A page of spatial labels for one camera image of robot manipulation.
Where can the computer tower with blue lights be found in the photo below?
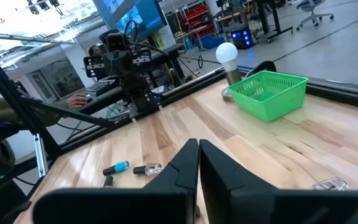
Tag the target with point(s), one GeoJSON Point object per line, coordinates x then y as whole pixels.
{"type": "Point", "coordinates": [242, 38]}

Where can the shelf with red bins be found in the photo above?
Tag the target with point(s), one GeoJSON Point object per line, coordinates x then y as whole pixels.
{"type": "Point", "coordinates": [200, 18]}

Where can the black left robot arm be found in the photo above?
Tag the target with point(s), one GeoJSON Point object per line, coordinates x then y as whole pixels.
{"type": "Point", "coordinates": [104, 100]}

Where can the white bulb brass lamp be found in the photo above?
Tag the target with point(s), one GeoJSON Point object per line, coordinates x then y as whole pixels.
{"type": "Point", "coordinates": [226, 53]}

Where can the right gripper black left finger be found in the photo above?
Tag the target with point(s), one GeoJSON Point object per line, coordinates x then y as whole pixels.
{"type": "Point", "coordinates": [166, 202]}

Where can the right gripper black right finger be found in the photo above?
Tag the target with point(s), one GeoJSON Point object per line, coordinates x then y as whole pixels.
{"type": "Point", "coordinates": [244, 202]}

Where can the blue plastic bin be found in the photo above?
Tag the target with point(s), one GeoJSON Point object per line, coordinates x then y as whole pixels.
{"type": "Point", "coordinates": [210, 41]}

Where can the green plastic mesh basket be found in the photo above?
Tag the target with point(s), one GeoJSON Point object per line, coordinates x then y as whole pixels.
{"type": "Point", "coordinates": [267, 96]}

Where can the black standing desk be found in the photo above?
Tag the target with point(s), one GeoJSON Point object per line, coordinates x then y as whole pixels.
{"type": "Point", "coordinates": [270, 18]}

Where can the blue screen monitor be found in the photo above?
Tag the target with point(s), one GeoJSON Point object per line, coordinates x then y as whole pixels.
{"type": "Point", "coordinates": [129, 15]}

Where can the silver metal bracket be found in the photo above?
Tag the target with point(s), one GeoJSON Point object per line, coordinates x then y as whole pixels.
{"type": "Point", "coordinates": [40, 155]}

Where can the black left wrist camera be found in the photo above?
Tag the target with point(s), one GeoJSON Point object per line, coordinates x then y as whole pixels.
{"type": "Point", "coordinates": [115, 42]}

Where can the paper notice sheet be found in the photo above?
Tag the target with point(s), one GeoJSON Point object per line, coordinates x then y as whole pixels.
{"type": "Point", "coordinates": [165, 37]}

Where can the grey keyboard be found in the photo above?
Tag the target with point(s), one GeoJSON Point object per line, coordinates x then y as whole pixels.
{"type": "Point", "coordinates": [98, 88]}

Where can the person's hand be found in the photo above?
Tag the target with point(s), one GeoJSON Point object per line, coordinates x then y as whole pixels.
{"type": "Point", "coordinates": [77, 101]}

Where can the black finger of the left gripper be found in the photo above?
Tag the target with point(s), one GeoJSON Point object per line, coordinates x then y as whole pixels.
{"type": "Point", "coordinates": [154, 100]}
{"type": "Point", "coordinates": [138, 104]}

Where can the black aluminium table frame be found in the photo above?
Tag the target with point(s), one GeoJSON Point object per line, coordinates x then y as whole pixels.
{"type": "Point", "coordinates": [337, 93]}

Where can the grey office chair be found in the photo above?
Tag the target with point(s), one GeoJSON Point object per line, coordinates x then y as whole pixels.
{"type": "Point", "coordinates": [311, 9]}

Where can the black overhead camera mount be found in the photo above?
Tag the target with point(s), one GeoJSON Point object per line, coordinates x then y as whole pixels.
{"type": "Point", "coordinates": [43, 4]}

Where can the brown nail polish bottle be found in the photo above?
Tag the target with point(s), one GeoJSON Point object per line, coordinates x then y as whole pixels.
{"type": "Point", "coordinates": [108, 181]}

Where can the white nail polish bottle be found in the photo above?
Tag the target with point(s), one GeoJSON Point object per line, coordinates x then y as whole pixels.
{"type": "Point", "coordinates": [331, 184]}
{"type": "Point", "coordinates": [152, 169]}

